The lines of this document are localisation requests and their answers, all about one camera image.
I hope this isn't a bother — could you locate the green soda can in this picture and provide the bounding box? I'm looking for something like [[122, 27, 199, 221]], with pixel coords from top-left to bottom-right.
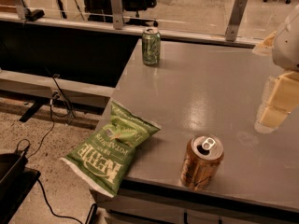
[[142, 27, 161, 65]]

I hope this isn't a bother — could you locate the brown soda can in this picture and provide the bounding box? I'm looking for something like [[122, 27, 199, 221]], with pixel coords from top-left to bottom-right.
[[180, 133, 224, 190]]

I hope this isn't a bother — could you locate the middle metal glass bracket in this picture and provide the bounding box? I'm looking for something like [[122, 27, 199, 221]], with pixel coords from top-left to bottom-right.
[[110, 0, 123, 30]]

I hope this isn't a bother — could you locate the metal glass bracket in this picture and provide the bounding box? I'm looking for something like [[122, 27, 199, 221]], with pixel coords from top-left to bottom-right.
[[14, 0, 30, 20], [225, 0, 247, 42], [110, 0, 123, 30]]

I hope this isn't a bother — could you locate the left metal glass bracket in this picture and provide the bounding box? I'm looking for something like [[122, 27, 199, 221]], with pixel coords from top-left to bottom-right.
[[14, 0, 30, 20]]

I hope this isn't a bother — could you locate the right metal glass bracket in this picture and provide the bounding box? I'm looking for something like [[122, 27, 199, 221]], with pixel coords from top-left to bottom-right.
[[225, 0, 247, 42]]

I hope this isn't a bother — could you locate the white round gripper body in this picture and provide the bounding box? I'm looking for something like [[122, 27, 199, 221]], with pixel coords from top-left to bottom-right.
[[272, 5, 299, 71]]

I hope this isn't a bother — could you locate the grey low bench shelf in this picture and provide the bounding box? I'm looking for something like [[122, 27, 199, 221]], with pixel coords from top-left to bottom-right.
[[0, 70, 114, 108]]

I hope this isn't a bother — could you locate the black device on ledge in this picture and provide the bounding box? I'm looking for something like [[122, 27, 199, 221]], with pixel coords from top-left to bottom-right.
[[27, 9, 45, 21]]

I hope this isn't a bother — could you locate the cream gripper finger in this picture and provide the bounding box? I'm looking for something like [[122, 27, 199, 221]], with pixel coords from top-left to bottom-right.
[[252, 31, 277, 56], [254, 71, 299, 133]]

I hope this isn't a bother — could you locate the black box on floor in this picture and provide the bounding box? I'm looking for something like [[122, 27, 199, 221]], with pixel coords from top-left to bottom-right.
[[0, 153, 40, 224]]

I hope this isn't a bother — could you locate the black office chair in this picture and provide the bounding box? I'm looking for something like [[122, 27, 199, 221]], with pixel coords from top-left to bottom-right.
[[83, 0, 158, 27]]

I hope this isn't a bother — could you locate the black floor cable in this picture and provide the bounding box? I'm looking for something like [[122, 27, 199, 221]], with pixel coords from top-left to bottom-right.
[[15, 73, 83, 224]]

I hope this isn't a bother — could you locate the green Kettle chips bag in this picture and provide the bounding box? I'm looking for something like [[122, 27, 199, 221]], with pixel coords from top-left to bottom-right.
[[62, 101, 161, 198]]

